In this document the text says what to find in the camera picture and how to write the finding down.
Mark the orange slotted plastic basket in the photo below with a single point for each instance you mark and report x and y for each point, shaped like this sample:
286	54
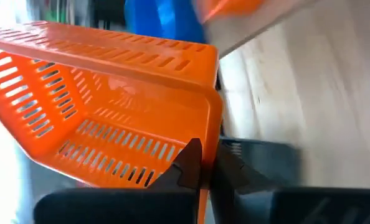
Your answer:
110	102
228	7

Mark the black slotted plastic basket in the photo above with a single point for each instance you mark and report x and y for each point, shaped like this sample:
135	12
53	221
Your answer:
272	161

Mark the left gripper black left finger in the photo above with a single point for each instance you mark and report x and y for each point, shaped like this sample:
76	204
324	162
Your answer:
188	174

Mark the blue slotted plastic basket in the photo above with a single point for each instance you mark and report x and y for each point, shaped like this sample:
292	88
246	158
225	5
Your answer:
166	18

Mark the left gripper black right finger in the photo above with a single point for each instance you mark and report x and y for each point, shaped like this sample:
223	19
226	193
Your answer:
231	199

